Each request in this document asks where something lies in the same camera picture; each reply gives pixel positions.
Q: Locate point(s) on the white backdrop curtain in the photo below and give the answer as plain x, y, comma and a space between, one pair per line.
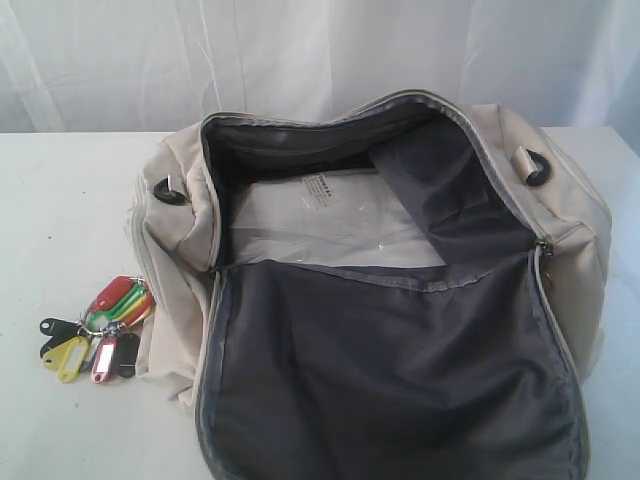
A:
162, 65

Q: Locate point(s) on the metal main zipper pull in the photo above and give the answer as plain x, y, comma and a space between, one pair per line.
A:
544, 250

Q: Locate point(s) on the bunch of colourful key tags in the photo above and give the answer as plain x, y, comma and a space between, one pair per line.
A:
104, 341

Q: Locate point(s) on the clear plastic wrap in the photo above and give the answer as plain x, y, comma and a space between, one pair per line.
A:
332, 219

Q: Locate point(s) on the cream fabric duffel bag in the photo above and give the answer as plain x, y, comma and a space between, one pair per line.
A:
468, 370

